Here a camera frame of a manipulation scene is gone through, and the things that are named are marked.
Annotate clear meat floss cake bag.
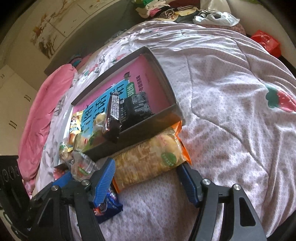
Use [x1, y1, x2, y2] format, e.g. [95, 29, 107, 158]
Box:
[59, 142, 73, 165]

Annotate green egg yolk pastry packet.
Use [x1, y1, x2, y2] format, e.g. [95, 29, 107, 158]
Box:
[73, 132, 92, 152]

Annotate orange rice cracker packet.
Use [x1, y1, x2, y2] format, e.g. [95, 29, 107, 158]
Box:
[112, 121, 192, 193]

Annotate dark chocolate bar wrapper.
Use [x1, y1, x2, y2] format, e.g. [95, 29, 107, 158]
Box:
[102, 91, 122, 143]

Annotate blue cookie packet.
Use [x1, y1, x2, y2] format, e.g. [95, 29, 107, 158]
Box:
[93, 185, 123, 224]

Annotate clear orange snack bag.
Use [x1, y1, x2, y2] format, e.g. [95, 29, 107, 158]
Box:
[67, 151, 99, 182]

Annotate yellow cartoon snack stick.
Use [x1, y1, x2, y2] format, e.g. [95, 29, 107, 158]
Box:
[68, 110, 83, 146]

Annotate pink blanket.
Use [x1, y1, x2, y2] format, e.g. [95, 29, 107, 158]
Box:
[18, 64, 77, 196]

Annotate pink and blue book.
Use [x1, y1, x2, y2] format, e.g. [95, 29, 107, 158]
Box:
[72, 49, 176, 152]

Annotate white wardrobe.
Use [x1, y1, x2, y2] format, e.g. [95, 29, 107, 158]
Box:
[0, 65, 37, 155]

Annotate strawberry print lilac quilt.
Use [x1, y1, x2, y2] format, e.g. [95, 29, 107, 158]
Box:
[35, 21, 295, 236]

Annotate shallow dark cardboard box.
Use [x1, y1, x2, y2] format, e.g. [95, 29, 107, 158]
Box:
[59, 47, 183, 161]

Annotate black snack packet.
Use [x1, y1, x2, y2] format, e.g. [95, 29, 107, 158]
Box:
[120, 92, 154, 131]

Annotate red plastic bag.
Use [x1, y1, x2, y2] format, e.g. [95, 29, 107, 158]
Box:
[251, 30, 281, 58]

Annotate floral fabric bag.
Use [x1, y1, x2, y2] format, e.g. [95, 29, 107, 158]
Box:
[202, 23, 247, 36]

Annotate white plastic bag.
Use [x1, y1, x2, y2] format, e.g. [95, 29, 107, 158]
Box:
[193, 10, 240, 27]

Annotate dark grey headboard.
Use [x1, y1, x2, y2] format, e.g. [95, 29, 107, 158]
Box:
[44, 1, 144, 76]

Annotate pile of folded clothes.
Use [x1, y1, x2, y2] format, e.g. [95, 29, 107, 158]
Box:
[132, 0, 200, 23]

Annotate wall painting panels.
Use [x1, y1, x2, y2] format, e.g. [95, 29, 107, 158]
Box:
[30, 0, 116, 59]

